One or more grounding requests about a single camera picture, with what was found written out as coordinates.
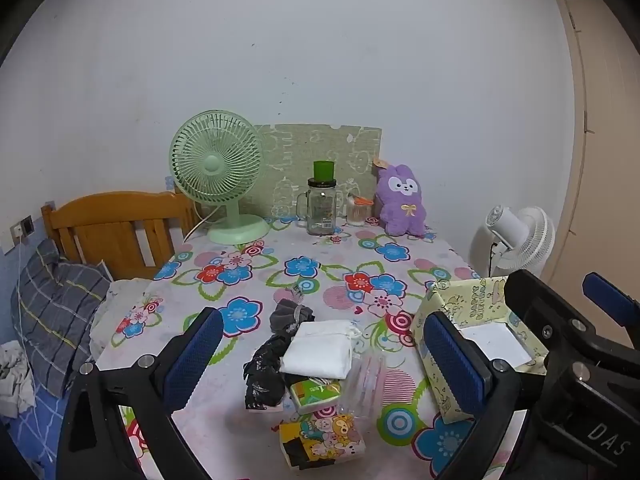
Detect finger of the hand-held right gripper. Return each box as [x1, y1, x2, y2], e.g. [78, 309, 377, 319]
[504, 270, 640, 366]
[582, 272, 640, 331]

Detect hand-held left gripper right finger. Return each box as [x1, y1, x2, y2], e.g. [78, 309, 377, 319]
[424, 311, 528, 480]

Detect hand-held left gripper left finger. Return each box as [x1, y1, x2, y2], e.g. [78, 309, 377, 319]
[56, 306, 225, 480]

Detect yellow patterned storage box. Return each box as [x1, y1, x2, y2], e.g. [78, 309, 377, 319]
[410, 276, 550, 423]

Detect black plastic bag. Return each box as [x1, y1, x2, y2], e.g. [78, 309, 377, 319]
[243, 334, 291, 411]

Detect pink wet wipes packet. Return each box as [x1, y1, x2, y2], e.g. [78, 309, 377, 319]
[342, 350, 388, 418]

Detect grey socks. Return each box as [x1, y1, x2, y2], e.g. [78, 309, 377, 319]
[270, 298, 316, 336]

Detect green tissue packet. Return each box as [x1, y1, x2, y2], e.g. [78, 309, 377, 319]
[287, 379, 343, 415]

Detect yellow cartoon tissue packet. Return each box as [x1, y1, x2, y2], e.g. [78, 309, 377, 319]
[279, 407, 366, 471]

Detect white standing fan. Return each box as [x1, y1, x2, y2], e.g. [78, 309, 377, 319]
[470, 205, 556, 278]

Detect white bedding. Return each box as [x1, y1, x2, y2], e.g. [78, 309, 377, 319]
[90, 277, 151, 356]

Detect beige door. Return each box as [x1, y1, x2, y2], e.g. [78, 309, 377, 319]
[542, 0, 640, 311]

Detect grey plaid pillow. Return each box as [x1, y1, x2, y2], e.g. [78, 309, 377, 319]
[11, 238, 112, 398]

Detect floral tablecloth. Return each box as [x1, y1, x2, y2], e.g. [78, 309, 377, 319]
[92, 215, 531, 480]

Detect wooden bed headboard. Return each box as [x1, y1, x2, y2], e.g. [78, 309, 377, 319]
[41, 191, 201, 281]

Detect purple plush toy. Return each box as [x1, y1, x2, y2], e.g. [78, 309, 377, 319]
[376, 161, 427, 237]

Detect blue grid bedsheet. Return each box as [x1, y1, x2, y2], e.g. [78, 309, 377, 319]
[0, 390, 68, 480]

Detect cotton swab jar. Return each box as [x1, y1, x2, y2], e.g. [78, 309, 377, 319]
[346, 195, 375, 227]

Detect white crumpled cloth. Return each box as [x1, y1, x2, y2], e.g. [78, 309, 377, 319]
[0, 341, 36, 418]

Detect green desk fan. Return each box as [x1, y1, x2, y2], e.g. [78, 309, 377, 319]
[168, 109, 271, 245]

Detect glass jar mug green lid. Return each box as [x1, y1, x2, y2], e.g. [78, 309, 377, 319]
[296, 161, 346, 236]

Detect green patterned board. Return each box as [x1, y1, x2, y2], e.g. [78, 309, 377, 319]
[252, 124, 382, 221]

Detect white fan cable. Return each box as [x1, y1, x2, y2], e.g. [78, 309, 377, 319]
[182, 207, 216, 243]

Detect wall socket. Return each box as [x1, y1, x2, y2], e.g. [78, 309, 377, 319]
[11, 215, 35, 241]

